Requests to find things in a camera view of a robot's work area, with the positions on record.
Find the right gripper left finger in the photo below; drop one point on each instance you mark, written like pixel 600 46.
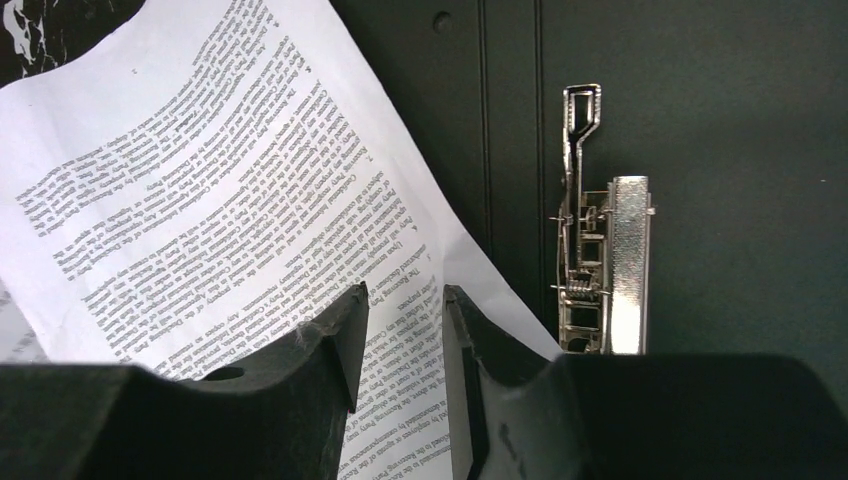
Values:
pixel 278 413

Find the silver folder lever clip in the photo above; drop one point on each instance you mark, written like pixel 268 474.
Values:
pixel 603 245

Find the printed white paper sheets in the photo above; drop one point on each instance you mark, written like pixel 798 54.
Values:
pixel 216 173

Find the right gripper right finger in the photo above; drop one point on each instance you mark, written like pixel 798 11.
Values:
pixel 515 415

